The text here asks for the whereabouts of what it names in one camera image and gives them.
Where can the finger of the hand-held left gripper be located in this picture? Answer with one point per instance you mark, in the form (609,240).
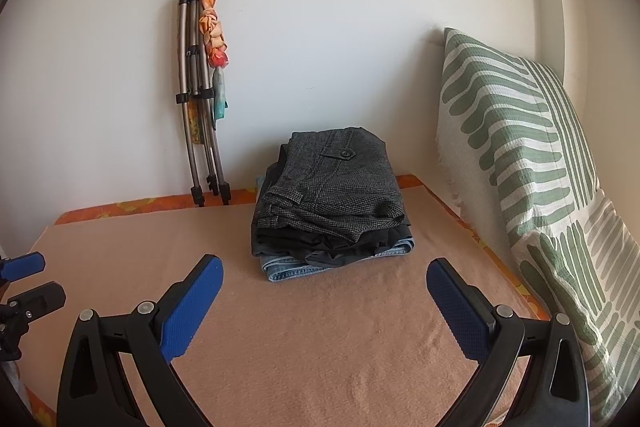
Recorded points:
(37,299)
(22,266)

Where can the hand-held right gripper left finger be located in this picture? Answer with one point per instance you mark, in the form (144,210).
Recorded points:
(192,302)

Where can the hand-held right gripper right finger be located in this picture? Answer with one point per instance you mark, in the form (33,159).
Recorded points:
(457,307)

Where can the grey tweed pants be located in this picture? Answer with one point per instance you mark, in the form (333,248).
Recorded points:
(330,187)

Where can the dark grey folded pants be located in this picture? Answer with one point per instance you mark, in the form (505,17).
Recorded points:
(262,248)

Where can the black folded pants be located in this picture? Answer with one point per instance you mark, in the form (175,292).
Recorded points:
(332,252)

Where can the blue folded jeans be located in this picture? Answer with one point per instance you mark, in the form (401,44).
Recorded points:
(285,272)

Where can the orange floral bedsheet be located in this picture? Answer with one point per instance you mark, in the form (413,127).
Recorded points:
(125,207)

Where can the pink blanket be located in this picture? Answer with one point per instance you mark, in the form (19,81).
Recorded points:
(325,347)

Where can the green patterned white pillow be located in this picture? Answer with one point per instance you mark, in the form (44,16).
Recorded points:
(500,117)

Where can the folded metal tripod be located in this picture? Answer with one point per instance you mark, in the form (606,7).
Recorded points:
(187,57)

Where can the colourful knotted scarf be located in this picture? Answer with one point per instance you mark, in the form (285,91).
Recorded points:
(212,32)

